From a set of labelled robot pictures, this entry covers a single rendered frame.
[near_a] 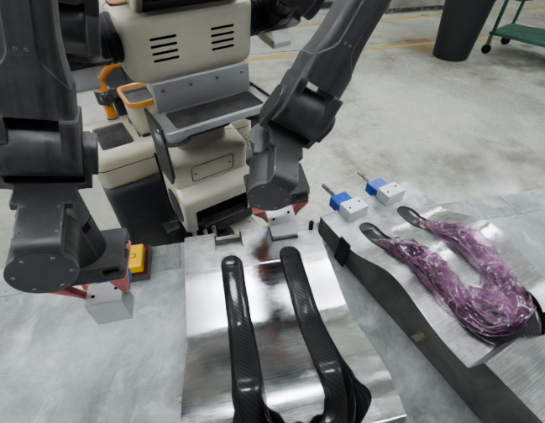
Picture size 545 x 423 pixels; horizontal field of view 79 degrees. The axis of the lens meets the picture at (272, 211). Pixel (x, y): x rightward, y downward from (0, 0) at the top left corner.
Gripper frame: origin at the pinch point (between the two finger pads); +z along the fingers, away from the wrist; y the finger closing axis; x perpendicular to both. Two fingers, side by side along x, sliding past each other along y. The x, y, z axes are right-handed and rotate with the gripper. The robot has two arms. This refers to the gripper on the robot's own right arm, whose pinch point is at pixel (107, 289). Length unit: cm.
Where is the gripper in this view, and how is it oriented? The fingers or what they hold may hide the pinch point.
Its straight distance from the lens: 55.3
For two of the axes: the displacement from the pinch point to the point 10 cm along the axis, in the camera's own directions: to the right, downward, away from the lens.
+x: -2.0, -6.9, 7.0
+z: -0.1, 7.1, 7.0
